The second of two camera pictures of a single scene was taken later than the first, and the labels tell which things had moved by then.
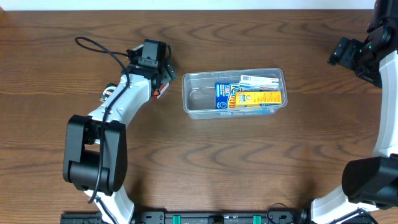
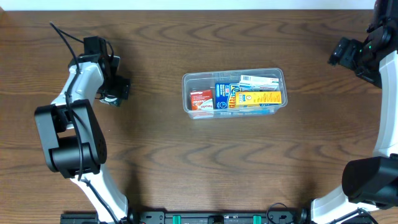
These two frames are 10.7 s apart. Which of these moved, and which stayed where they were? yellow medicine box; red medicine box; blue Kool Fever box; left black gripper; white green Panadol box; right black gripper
Moved: left black gripper; red medicine box
Stayed: blue Kool Fever box; white green Panadol box; right black gripper; yellow medicine box
